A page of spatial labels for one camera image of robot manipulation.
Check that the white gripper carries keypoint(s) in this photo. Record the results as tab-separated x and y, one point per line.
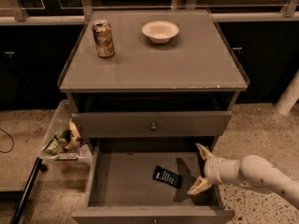
213	170

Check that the dark blue rxbar wrapper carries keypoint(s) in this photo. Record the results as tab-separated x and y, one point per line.
167	177

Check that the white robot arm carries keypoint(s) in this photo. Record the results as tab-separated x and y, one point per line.
252	172

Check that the brass top drawer knob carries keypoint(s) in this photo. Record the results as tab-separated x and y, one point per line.
153	127

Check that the grey top drawer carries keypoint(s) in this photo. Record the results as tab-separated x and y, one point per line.
137	124

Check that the grey wooden drawer cabinet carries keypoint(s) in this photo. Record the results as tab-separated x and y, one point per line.
194	71

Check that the grey open middle drawer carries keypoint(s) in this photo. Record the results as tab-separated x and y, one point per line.
121	189

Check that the brown snack bag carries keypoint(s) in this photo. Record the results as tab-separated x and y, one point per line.
73	139

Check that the clear plastic storage bin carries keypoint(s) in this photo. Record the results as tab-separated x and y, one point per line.
58	125

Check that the white paper bowl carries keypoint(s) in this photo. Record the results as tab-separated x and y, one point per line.
160	32

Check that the green snack bag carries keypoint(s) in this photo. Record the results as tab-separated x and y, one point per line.
55	146

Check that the gold beverage can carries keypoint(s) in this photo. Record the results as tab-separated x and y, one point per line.
102	34

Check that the white cylindrical post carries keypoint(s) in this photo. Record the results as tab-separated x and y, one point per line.
289	97

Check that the black metal floor rail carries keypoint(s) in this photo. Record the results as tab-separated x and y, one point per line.
38	166

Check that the white window railing frame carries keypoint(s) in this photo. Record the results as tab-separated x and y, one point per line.
79	11

